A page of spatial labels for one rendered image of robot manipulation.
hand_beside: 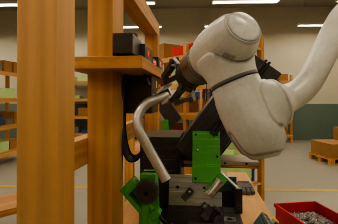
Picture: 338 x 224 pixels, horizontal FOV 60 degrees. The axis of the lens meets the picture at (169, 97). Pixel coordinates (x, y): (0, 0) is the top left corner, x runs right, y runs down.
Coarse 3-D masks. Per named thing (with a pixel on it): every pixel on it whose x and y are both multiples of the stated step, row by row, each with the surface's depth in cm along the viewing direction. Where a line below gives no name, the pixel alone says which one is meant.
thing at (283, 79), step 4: (280, 76) 958; (284, 76) 958; (292, 76) 949; (280, 80) 958; (284, 80) 958; (196, 92) 964; (200, 92) 961; (208, 92) 963; (200, 96) 961; (208, 96) 963; (200, 100) 956; (200, 104) 960; (200, 108) 960; (292, 120) 948; (292, 124) 948; (292, 128) 948; (292, 132) 948; (288, 136) 944; (292, 136) 944; (292, 140) 948
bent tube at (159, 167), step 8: (168, 88) 91; (152, 96) 90; (160, 96) 90; (144, 104) 87; (152, 104) 89; (136, 112) 86; (144, 112) 87; (136, 120) 85; (136, 128) 85; (136, 136) 85; (144, 136) 85; (144, 144) 84; (152, 152) 84; (152, 160) 84; (160, 160) 85; (160, 168) 84; (160, 176) 84; (168, 176) 84
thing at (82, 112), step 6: (78, 78) 980; (84, 78) 981; (78, 96) 981; (84, 96) 981; (78, 108) 983; (84, 108) 983; (78, 114) 983; (84, 114) 983; (78, 126) 1023; (78, 132) 984; (84, 132) 978
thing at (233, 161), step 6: (186, 156) 141; (222, 156) 141; (228, 156) 141; (234, 156) 141; (240, 156) 141; (186, 162) 132; (222, 162) 130; (228, 162) 130; (234, 162) 130; (240, 162) 129; (246, 162) 129; (252, 162) 129; (258, 162) 128; (252, 168) 129; (258, 168) 129
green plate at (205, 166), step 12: (192, 132) 123; (204, 132) 123; (192, 144) 122; (204, 144) 121; (216, 144) 121; (192, 156) 121; (204, 156) 120; (216, 156) 119; (192, 168) 119; (204, 168) 119; (216, 168) 118; (192, 180) 118; (204, 180) 118
